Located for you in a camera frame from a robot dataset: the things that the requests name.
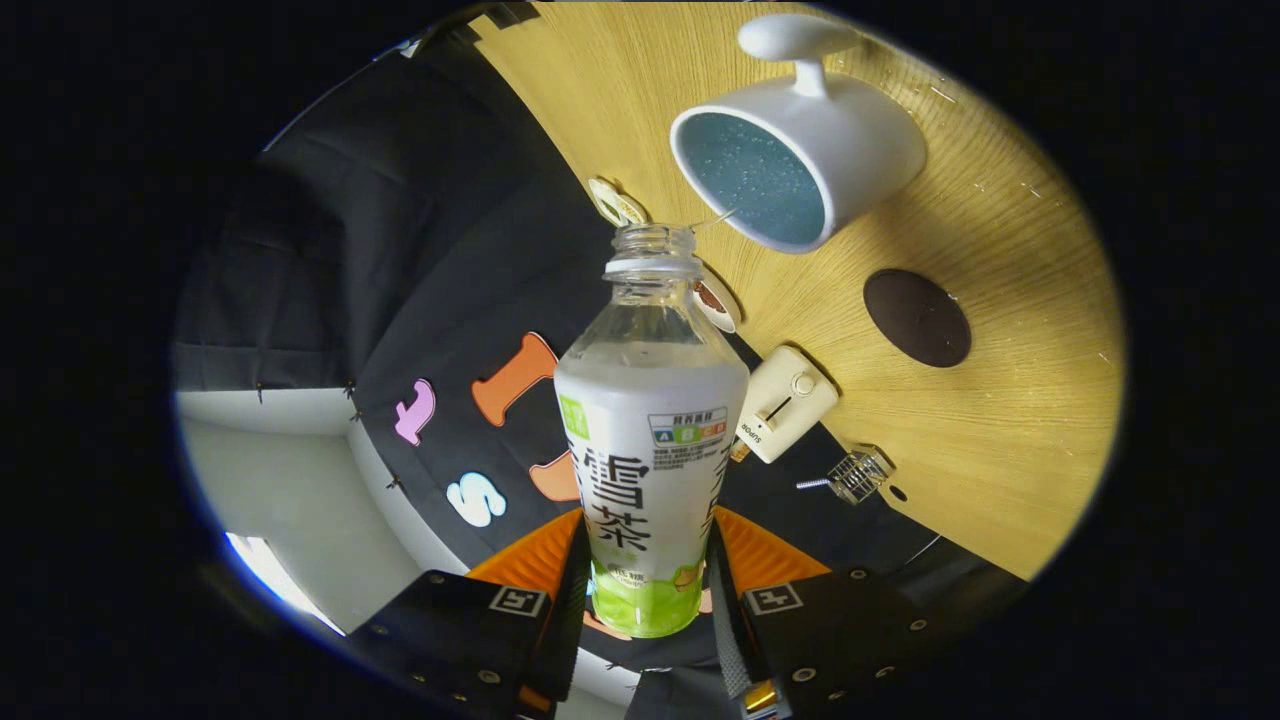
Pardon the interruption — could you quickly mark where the small dish with green filling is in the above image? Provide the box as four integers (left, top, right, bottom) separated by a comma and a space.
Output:
587, 177, 649, 228

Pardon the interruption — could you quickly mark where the large ceiling light panel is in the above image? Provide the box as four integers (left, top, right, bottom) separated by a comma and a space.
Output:
225, 532, 346, 637

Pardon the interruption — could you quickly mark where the white cup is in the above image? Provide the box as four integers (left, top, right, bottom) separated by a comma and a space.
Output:
669, 12, 929, 255

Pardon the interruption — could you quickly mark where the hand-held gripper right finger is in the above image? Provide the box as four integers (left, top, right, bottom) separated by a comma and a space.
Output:
706, 506, 957, 719

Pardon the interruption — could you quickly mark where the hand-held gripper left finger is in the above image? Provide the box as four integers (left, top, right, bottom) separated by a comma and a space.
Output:
345, 508, 592, 717

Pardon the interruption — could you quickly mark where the white green juice bottle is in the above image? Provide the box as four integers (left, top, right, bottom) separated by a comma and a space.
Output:
553, 224, 751, 639

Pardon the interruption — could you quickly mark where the dark brown round coaster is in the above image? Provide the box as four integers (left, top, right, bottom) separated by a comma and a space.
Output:
863, 268, 973, 369

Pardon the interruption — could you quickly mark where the wooden table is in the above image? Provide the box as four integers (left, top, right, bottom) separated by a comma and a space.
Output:
470, 0, 1127, 583

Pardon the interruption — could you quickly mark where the small dish with brown filling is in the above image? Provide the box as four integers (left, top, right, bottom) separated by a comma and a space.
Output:
692, 275, 743, 334

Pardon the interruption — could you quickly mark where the wire mesh holder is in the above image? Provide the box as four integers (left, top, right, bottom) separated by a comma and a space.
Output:
828, 447, 894, 505

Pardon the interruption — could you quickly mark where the white toaster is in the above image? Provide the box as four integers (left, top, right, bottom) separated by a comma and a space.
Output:
733, 345, 840, 465

